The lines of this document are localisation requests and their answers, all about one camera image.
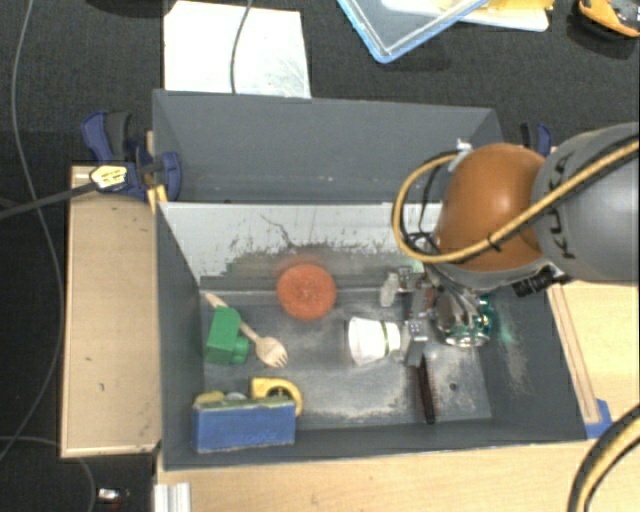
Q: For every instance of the orange ball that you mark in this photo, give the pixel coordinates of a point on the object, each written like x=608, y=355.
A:
x=306, y=292

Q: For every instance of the grey metal bin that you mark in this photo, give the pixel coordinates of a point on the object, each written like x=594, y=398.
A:
x=300, y=150

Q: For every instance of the white and green cup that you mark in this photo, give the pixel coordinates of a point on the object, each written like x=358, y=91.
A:
x=367, y=340

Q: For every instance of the black cylinder on white bracket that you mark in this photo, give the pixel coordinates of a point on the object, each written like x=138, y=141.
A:
x=534, y=284

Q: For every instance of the green toy block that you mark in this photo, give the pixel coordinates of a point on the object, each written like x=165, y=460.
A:
x=223, y=336

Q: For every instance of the blue sponge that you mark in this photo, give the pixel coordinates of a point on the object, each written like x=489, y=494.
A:
x=242, y=427

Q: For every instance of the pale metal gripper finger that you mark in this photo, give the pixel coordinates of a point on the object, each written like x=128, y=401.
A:
x=415, y=336
x=398, y=281

